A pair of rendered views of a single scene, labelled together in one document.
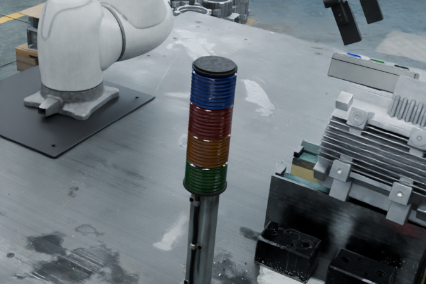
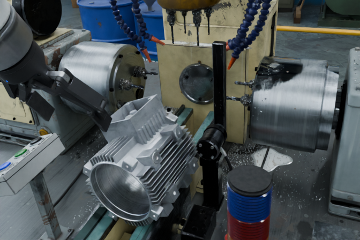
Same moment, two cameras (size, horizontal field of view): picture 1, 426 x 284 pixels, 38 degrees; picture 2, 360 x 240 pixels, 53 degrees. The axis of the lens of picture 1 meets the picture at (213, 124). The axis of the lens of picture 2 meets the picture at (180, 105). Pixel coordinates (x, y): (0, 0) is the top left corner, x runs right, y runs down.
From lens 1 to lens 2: 0.92 m
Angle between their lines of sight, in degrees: 78
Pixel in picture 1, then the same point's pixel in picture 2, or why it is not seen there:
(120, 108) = not seen: outside the picture
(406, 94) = (140, 125)
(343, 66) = (19, 177)
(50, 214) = not seen: outside the picture
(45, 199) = not seen: outside the picture
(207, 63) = (252, 182)
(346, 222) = (168, 220)
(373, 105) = (132, 150)
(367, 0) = (40, 104)
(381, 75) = (43, 154)
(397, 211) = (187, 178)
